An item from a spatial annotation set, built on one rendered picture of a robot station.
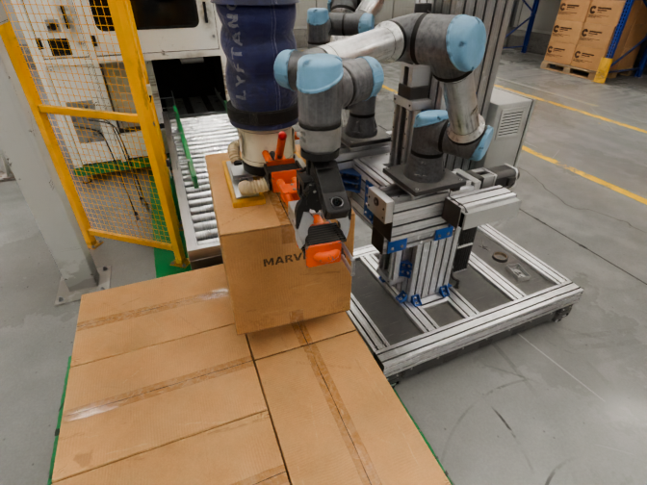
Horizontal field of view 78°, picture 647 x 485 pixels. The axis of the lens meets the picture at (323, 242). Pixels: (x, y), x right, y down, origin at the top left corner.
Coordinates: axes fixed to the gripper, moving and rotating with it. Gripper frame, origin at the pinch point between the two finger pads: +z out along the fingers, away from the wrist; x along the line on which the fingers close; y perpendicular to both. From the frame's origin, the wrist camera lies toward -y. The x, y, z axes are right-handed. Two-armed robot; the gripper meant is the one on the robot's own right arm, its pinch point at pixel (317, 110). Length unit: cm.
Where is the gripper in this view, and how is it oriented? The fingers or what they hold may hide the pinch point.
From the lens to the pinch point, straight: 168.9
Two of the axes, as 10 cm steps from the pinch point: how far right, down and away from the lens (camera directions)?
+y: 3.1, 5.3, -7.9
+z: 0.0, 8.3, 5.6
